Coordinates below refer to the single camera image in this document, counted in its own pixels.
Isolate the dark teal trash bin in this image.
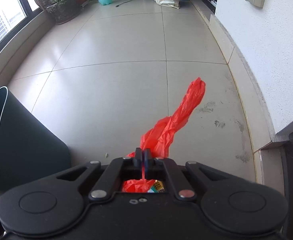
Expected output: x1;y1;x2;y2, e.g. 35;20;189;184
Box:
0;86;71;196

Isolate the red orange snack packet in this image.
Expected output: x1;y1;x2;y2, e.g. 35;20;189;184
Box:
147;180;165;193

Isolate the dark ceramic plant pot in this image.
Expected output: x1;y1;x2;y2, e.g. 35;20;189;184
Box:
46;0;81;25

